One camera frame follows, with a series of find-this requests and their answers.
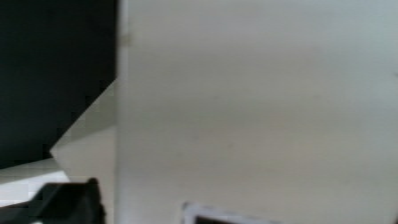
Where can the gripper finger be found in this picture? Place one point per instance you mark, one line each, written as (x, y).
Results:
(64, 204)

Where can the white cabinet box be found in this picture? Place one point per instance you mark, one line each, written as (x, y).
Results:
(84, 151)

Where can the white cabinet top block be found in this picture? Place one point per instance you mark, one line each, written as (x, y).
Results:
(258, 112)

